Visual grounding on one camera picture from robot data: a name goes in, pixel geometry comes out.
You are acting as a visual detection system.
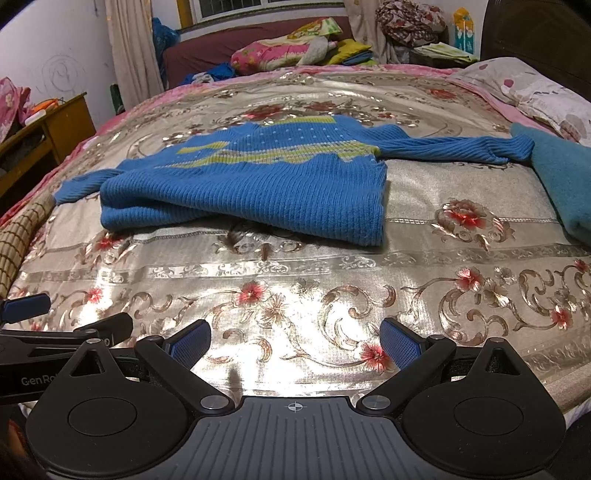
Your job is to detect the blue striped knit sweater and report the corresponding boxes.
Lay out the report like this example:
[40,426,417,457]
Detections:
[55,115,534,246]

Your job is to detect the blue clothes on sofa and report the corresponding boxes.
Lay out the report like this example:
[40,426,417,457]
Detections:
[182,62,236,85]

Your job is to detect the checked beige bamboo mat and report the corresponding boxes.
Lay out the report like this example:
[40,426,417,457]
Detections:
[0,193,55,300]

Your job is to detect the floral satin bedspread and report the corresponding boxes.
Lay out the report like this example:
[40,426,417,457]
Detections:
[1,67,590,410]

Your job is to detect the wooden desk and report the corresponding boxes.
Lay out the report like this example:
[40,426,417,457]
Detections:
[1,92,96,207]

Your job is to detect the pink floral cloth on desk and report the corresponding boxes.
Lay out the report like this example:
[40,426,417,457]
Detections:
[0,77,31,142]

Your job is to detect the green bottle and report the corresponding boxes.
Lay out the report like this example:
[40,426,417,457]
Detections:
[109,83,125,115]

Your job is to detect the teal blanket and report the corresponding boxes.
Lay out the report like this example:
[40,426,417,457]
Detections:
[511,123,591,245]

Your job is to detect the beige left curtain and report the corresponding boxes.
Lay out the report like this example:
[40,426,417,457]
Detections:
[105,0,163,111]

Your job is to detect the beige curtain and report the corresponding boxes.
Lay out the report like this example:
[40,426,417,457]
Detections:
[344,0,398,64]
[105,0,163,111]

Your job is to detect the white floral pillow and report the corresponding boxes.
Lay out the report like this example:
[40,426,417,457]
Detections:
[452,57,591,147]

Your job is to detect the blue plastic bag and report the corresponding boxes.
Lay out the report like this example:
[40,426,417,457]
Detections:
[152,17,180,82]

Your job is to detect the light green folded sheet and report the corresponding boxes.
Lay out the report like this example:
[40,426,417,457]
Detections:
[414,42,479,64]

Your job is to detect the yellow folded cloth stack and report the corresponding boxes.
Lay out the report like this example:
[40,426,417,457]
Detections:
[322,39,373,65]

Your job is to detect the beige right curtain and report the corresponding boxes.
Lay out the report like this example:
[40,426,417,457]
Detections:
[344,0,398,64]

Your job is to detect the dark floral bundle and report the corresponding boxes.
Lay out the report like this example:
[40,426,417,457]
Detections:
[376,0,447,48]

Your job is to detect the barred window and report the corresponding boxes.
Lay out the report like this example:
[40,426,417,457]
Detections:
[190,0,344,23]

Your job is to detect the yellow blue carton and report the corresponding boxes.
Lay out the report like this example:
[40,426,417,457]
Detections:
[453,7,475,54]

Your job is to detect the dark wooden headboard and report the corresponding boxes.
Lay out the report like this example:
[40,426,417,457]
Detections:
[481,0,591,100]

